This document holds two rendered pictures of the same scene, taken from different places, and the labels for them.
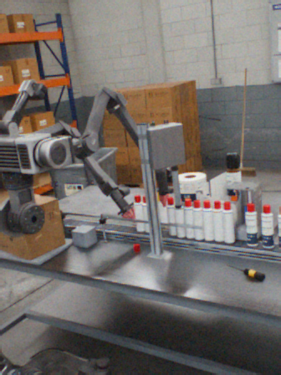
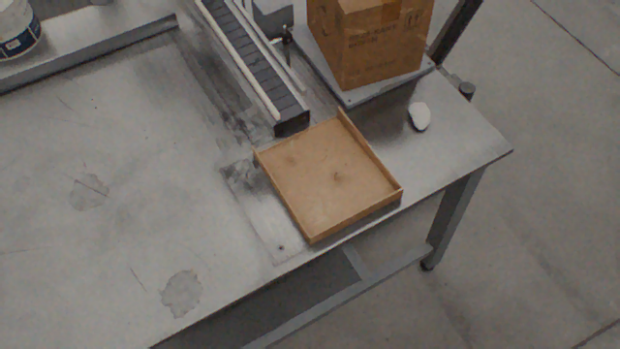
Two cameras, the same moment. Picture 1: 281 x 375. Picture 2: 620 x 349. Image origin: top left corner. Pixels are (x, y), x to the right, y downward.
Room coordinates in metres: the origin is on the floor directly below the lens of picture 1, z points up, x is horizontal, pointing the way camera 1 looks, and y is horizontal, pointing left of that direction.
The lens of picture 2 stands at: (3.45, 1.00, 1.90)
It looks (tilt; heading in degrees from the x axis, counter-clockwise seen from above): 57 degrees down; 208
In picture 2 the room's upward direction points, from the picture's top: 3 degrees counter-clockwise
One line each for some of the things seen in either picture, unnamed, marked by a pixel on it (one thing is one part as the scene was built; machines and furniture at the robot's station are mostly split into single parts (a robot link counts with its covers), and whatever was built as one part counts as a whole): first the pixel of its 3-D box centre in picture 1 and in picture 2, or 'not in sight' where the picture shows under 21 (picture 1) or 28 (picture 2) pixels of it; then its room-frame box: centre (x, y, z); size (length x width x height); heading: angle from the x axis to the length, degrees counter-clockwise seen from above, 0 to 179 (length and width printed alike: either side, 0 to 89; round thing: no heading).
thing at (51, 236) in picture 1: (28, 224); (364, 9); (2.39, 0.62, 0.99); 0.30 x 0.24 x 0.27; 45
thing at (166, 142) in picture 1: (163, 146); not in sight; (2.14, -0.15, 1.38); 0.17 x 0.10 x 0.19; 111
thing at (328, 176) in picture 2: not in sight; (325, 171); (2.83, 0.71, 0.85); 0.30 x 0.26 x 0.04; 56
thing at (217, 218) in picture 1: (218, 221); not in sight; (2.09, -0.38, 0.98); 0.05 x 0.05 x 0.20
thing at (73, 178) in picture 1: (85, 183); not in sight; (5.03, 0.58, 0.48); 0.89 x 0.63 x 0.96; 162
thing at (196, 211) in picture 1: (198, 219); not in sight; (2.14, -0.29, 0.98); 0.05 x 0.05 x 0.20
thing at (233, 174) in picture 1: (233, 176); not in sight; (2.67, -0.59, 1.04); 0.09 x 0.09 x 0.29
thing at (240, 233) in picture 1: (244, 211); not in sight; (2.11, -0.51, 1.01); 0.14 x 0.13 x 0.26; 56
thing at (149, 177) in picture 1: (150, 191); not in sight; (2.12, -0.06, 1.16); 0.04 x 0.04 x 0.67; 56
